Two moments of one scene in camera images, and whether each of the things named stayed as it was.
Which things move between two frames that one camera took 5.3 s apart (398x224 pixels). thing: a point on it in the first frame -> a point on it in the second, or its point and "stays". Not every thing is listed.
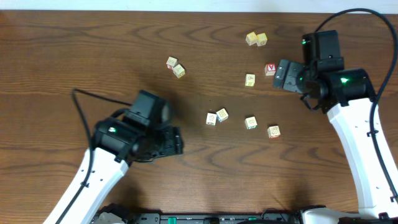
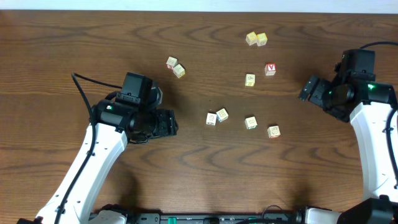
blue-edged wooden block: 221,115 stays
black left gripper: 173,140 -> 168,122
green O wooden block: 211,119 stays
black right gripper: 290,82 -> 316,97
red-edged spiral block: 273,132 stays
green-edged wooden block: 250,123 stays
